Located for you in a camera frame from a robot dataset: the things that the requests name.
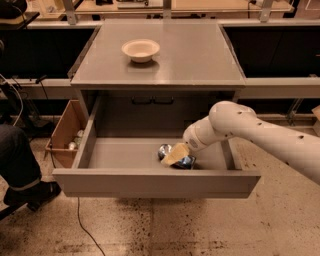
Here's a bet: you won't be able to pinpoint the grey drawer cabinet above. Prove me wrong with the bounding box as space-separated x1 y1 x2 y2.
68 18 247 139

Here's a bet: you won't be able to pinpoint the open grey top drawer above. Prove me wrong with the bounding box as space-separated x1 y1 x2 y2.
53 96 261 198

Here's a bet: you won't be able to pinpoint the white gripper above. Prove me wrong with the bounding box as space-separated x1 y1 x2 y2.
161 117 220 166

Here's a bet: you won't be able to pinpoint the black floor cable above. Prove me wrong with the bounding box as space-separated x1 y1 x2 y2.
76 196 107 256

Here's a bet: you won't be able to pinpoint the black shoe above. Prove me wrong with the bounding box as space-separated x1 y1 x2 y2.
4 181 61 206

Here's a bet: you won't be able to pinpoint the white paper bowl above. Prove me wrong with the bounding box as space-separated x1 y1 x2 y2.
122 39 160 63

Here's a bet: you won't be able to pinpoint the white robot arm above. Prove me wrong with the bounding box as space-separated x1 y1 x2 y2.
161 101 320 184

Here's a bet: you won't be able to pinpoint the dark trouser leg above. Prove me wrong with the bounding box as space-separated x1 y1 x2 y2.
0 124 41 191

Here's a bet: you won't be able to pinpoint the white items in box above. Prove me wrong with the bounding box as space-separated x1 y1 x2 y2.
68 130 84 150

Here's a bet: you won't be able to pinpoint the brown cardboard box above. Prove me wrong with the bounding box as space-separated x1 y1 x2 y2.
46 100 87 168

